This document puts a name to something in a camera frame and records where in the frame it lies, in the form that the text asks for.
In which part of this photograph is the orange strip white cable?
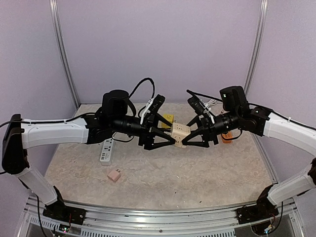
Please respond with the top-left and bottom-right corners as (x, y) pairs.
(201, 98), (220, 109)

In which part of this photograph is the orange power strip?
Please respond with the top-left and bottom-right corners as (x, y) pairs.
(221, 132), (233, 144)

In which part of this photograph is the aluminium frame post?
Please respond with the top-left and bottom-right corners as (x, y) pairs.
(49, 0), (80, 109)
(243, 0), (269, 96)

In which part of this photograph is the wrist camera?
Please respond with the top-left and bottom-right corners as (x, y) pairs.
(140, 94), (165, 124)
(187, 96), (215, 124)

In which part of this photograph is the beige cube socket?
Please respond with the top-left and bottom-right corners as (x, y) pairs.
(170, 122), (191, 149)

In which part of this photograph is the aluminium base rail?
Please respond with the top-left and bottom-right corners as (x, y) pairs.
(23, 195), (304, 237)

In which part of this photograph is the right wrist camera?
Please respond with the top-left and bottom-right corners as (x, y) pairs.
(187, 96), (215, 124)

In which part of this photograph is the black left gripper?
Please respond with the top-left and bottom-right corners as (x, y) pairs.
(111, 113), (177, 151)

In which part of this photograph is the right aluminium frame post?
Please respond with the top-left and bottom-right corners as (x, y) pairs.
(243, 0), (269, 96)

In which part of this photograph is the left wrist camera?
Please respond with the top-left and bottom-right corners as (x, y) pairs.
(140, 94), (165, 124)

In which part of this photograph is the white power strip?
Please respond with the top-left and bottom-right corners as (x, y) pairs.
(99, 138), (115, 166)

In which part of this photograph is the pink usb charger plug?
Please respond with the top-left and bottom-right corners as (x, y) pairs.
(107, 169), (121, 182)

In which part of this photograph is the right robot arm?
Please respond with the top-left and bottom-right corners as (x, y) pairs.
(182, 86), (316, 221)

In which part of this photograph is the left aluminium frame post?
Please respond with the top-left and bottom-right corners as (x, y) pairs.
(49, 0), (80, 109)

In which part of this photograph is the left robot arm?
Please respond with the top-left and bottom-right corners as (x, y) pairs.
(1, 89), (175, 220)

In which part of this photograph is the yellow cube socket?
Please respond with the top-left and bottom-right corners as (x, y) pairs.
(161, 114), (176, 129)

